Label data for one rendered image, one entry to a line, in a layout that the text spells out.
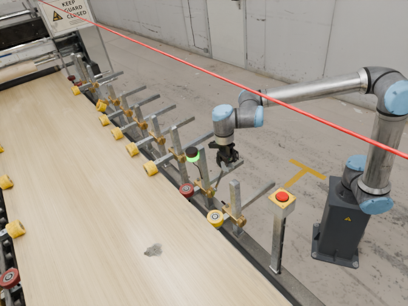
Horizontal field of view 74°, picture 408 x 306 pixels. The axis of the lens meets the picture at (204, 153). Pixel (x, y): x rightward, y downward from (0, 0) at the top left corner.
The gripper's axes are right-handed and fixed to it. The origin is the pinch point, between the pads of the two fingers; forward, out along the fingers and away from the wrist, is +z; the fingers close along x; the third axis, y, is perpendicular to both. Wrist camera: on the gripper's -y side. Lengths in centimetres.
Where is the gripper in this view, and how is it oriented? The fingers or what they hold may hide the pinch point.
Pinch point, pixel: (224, 169)
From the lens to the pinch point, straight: 141.1
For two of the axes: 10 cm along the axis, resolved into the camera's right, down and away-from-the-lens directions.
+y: 6.0, 4.5, -6.6
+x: 7.9, -4.6, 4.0
